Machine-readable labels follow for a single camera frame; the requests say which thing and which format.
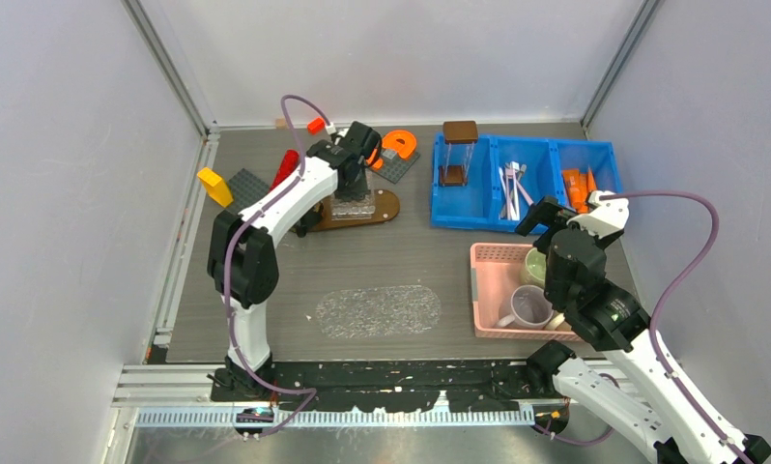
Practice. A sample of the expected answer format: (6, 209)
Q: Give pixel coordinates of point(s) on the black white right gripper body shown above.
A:
(599, 235)

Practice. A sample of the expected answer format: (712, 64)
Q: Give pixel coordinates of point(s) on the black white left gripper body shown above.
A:
(356, 190)

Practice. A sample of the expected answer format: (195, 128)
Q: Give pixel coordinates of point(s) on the light green mug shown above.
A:
(534, 268)

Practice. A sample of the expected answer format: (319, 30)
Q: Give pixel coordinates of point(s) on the clear glass toothbrush holder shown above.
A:
(362, 206)

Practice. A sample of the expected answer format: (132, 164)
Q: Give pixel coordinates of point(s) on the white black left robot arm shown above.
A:
(242, 258)

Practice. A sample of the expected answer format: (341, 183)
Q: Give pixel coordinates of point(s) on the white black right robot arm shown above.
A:
(669, 420)

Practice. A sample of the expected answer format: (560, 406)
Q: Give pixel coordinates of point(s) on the white toothbrush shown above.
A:
(508, 181)

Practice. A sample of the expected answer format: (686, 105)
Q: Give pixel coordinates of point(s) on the brown oval wooden tray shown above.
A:
(377, 206)

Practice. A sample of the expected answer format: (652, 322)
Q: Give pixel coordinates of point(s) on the small red block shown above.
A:
(316, 125)

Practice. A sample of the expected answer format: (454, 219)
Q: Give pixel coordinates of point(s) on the grey baseplate with orange track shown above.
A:
(397, 156)

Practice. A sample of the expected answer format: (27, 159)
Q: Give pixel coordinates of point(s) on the red glitter toy microphone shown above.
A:
(289, 164)

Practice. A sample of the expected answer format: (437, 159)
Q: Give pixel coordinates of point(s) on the lilac translucent mug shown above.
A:
(525, 308)

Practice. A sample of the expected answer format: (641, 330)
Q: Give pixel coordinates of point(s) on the cream yellow mug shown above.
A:
(558, 324)

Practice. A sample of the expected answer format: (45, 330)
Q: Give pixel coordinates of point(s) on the pink plastic basket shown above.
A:
(496, 272)

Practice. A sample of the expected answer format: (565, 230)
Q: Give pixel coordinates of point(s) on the clear holder with brown lid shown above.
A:
(459, 141)

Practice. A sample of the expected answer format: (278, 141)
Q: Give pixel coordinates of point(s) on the dark grey studded baseplate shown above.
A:
(246, 189)

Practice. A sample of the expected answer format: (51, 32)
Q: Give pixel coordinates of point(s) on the yellow toy block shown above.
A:
(216, 187)

